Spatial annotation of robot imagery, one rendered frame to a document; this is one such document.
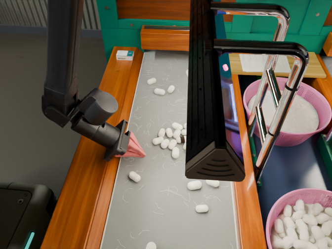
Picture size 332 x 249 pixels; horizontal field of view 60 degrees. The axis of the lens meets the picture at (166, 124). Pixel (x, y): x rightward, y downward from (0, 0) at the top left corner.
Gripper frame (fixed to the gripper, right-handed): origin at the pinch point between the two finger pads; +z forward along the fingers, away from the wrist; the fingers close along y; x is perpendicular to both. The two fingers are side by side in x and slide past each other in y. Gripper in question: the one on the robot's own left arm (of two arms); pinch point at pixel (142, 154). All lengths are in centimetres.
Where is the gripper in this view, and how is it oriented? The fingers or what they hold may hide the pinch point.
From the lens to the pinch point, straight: 78.1
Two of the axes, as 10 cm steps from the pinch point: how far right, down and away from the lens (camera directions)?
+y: 0.7, -7.2, 6.9
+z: 7.6, 4.8, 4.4
